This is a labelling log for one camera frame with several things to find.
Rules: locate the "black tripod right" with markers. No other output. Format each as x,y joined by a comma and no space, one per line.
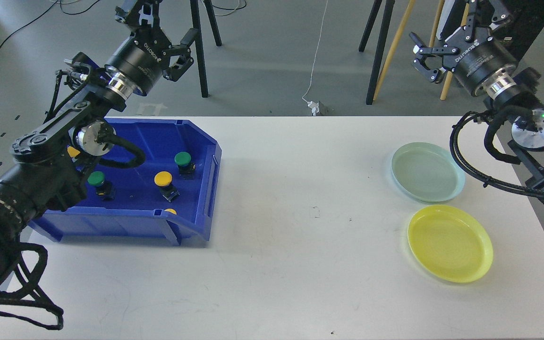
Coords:
387,6

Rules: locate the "black case on floor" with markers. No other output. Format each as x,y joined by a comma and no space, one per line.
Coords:
516,37

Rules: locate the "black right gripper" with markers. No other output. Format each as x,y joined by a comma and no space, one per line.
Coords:
472,54

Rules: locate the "green push button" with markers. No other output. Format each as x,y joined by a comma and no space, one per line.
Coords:
103,187
185,165

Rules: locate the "yellow button at bin left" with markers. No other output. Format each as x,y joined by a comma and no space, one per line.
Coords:
73,152

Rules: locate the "light green plate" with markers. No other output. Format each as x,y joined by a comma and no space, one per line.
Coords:
426,172

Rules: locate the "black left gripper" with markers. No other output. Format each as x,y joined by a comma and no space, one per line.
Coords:
148,54

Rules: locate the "yellow plate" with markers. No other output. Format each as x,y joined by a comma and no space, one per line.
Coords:
450,244

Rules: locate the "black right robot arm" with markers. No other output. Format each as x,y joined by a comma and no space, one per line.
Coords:
515,119

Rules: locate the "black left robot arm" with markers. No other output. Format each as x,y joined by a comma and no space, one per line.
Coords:
54,161

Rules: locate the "yellow push button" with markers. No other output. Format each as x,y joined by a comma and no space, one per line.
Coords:
164,182

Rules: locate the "blue plastic bin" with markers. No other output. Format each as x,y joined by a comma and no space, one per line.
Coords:
138,207

